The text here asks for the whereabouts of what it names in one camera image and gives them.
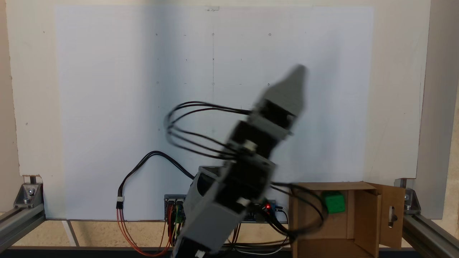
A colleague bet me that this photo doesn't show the aluminium frame rail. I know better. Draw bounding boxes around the aluminium frame rail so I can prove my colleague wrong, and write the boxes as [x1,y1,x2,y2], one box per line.
[0,204,46,245]
[402,214,459,258]

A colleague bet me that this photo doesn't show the brown cardboard box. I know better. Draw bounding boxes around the brown cardboard box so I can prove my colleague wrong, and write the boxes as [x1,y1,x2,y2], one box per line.
[288,181,406,258]

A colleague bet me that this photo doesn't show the black arm cable loops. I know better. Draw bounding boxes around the black arm cable loops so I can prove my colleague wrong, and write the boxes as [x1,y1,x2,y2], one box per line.
[270,182,327,245]
[164,101,252,160]

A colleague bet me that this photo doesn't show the metal corner bracket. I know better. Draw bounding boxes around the metal corner bracket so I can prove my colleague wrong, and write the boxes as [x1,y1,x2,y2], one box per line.
[14,175,44,209]
[394,178,421,216]

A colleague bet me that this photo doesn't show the green dice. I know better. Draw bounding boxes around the green dice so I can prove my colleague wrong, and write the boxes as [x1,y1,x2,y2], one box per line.
[321,191,347,215]

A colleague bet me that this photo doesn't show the white cable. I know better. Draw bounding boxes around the white cable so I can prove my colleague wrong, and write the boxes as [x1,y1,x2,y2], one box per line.
[229,246,289,255]

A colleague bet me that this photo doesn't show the red orange wire bundle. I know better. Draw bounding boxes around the red orange wire bundle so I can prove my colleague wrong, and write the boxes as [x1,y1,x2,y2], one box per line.
[116,207,175,257]

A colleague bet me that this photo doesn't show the long black table cable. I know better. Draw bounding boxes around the long black table cable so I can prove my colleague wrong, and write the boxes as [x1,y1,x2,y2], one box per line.
[116,150,196,209]

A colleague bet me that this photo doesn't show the blue circuit board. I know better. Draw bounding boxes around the blue circuit board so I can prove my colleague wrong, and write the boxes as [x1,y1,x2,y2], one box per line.
[247,199,288,223]

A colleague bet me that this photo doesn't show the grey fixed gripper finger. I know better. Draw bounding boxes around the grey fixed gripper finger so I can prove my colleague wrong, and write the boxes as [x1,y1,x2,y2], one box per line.
[263,64,308,116]

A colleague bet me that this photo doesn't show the large white paper sheet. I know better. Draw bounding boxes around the large white paper sheet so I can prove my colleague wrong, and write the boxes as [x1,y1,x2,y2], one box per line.
[54,5,375,221]

